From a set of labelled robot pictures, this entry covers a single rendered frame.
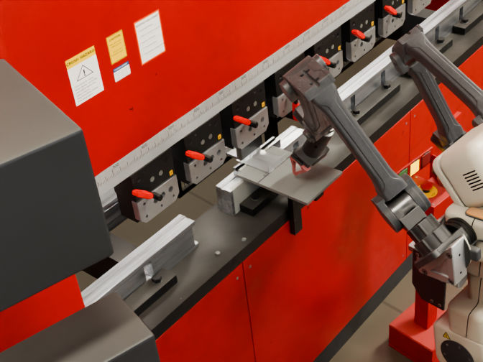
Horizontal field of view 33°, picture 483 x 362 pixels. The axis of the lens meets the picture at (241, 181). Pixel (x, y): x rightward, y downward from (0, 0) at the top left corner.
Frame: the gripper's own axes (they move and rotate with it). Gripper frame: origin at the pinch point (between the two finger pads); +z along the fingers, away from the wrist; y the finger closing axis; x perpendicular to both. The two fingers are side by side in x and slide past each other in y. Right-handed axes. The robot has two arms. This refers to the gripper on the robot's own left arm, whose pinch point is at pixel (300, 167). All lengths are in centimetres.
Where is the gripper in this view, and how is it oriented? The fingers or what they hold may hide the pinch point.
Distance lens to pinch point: 241.8
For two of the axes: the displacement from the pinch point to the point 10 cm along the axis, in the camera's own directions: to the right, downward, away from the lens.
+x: 7.1, 6.7, -2.1
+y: -6.5, 5.0, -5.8
